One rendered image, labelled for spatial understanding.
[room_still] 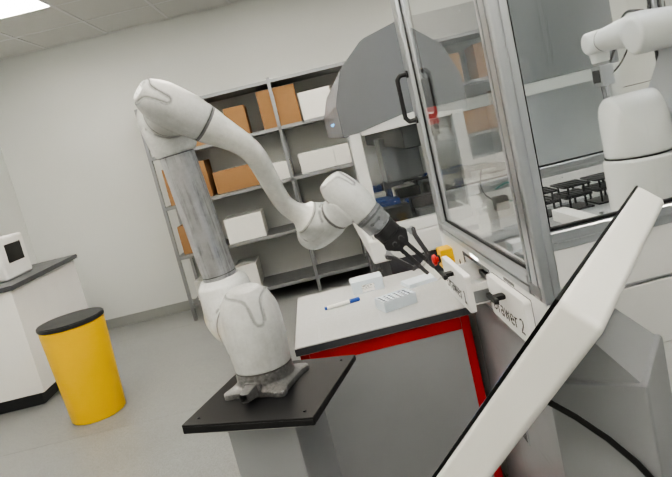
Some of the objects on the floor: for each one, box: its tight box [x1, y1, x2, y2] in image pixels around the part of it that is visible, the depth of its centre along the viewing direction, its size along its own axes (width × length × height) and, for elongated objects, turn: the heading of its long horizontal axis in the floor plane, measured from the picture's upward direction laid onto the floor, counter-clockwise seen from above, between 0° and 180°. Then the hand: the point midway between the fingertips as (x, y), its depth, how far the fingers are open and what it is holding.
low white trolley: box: [295, 268, 503, 477], centre depth 229 cm, size 58×62×76 cm
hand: (431, 270), depth 181 cm, fingers closed
